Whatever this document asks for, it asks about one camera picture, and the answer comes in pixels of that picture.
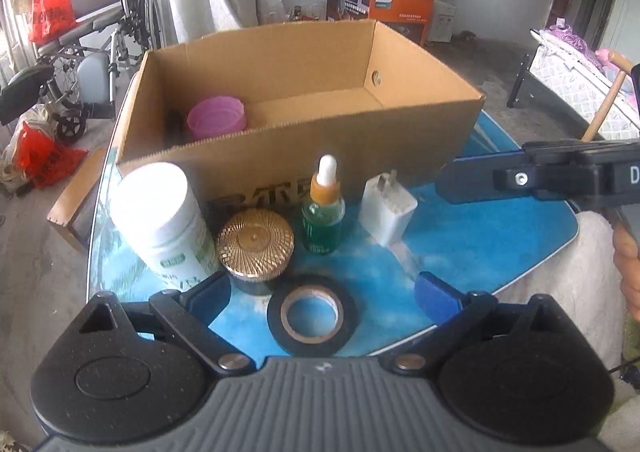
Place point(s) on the pink plastic cup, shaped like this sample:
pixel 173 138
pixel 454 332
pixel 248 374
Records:
pixel 215 117

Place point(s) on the green dropper bottle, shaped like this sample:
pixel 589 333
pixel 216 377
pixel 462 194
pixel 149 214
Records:
pixel 324 209

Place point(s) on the brown cardboard box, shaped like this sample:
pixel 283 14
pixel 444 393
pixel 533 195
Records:
pixel 357 90

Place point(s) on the black tape roll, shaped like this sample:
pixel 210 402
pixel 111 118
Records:
pixel 312 316

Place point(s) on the white pill bottle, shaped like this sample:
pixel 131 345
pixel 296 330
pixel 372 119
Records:
pixel 157 214

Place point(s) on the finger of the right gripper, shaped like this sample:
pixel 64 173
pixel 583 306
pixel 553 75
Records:
pixel 488 177

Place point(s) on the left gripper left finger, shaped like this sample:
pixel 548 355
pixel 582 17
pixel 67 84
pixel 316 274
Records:
pixel 185 318

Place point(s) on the wheelchair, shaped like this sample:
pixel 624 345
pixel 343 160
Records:
pixel 74 74

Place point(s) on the red plastic bag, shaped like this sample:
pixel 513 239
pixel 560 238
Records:
pixel 50 19

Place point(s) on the white power adapter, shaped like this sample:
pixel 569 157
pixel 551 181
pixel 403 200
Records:
pixel 386 208

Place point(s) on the red bag on floor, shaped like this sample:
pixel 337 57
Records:
pixel 43 160

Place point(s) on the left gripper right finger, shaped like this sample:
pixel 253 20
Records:
pixel 456 315

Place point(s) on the person right hand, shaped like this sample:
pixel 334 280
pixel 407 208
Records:
pixel 626 260

